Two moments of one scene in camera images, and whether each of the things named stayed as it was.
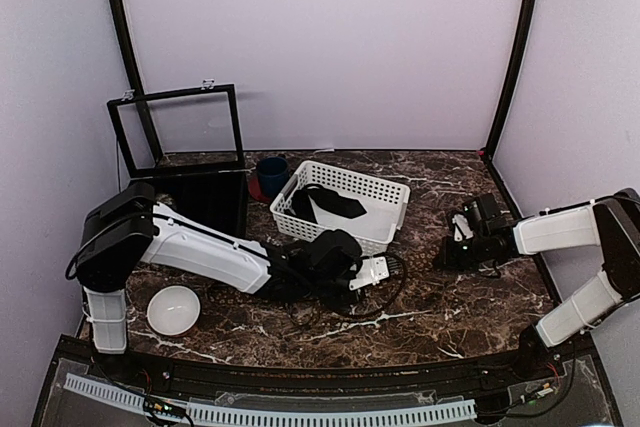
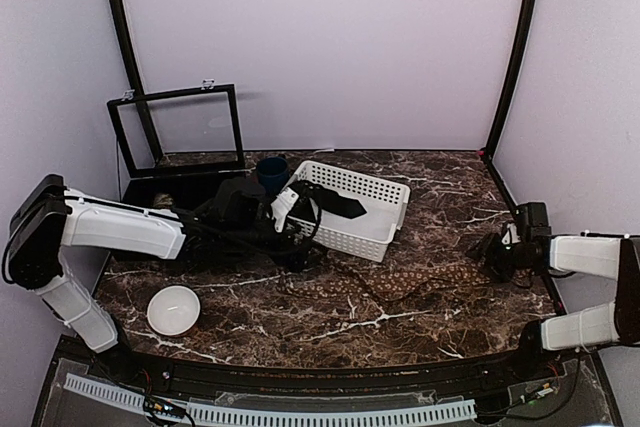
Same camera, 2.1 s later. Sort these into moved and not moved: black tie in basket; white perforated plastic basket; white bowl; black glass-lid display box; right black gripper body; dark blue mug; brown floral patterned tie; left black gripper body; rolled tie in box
Moved: right black gripper body; left black gripper body; brown floral patterned tie
Not moved: rolled tie in box; white bowl; dark blue mug; black tie in basket; black glass-lid display box; white perforated plastic basket
